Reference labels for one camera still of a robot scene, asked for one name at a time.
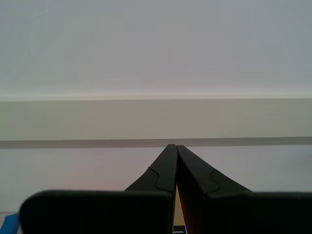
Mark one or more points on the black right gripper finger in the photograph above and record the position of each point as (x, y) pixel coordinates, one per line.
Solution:
(243, 214)
(102, 212)

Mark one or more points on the blue block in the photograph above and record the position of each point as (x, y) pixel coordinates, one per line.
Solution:
(9, 224)

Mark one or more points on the beige wall trim board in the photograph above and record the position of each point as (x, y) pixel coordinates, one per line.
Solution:
(156, 119)

